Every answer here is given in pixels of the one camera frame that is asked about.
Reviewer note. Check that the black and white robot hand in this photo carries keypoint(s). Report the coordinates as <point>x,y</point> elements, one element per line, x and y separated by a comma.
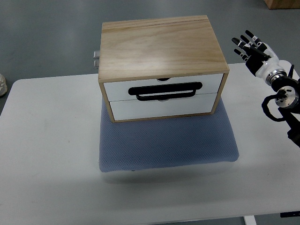
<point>260,59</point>

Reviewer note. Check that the white drawer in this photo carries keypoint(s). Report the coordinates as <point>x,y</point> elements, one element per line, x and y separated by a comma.
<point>118,91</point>

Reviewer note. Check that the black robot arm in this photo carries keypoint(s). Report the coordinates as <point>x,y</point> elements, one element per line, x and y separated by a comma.
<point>287,98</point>

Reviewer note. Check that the wooden drawer cabinet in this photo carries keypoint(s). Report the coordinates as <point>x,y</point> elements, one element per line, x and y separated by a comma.
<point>160,49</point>

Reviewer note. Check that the cardboard box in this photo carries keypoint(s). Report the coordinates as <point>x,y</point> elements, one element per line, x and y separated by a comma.
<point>282,4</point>

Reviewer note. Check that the blue foam cushion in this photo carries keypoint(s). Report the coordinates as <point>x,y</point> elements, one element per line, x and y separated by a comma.
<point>162,143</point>

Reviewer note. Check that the black table control panel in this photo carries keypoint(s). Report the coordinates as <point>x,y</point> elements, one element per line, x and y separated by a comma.
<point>290,214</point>

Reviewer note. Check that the white table leg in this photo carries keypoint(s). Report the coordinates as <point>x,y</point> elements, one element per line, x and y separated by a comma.
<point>249,220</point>

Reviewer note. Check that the metal table clamp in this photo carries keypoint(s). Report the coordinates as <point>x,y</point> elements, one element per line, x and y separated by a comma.
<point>96,56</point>

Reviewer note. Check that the white shoe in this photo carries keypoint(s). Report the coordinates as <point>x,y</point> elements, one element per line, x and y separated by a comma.
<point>3,86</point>

